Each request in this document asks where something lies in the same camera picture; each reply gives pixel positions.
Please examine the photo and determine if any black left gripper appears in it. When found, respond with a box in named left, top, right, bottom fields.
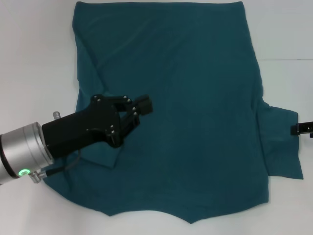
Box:
left=41, top=94, right=154, bottom=158

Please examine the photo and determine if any teal blue shirt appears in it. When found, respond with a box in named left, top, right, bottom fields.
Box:
left=45, top=0, right=304, bottom=218

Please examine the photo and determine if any left gripper cable with plugs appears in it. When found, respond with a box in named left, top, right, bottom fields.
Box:
left=29, top=111, right=83, bottom=184

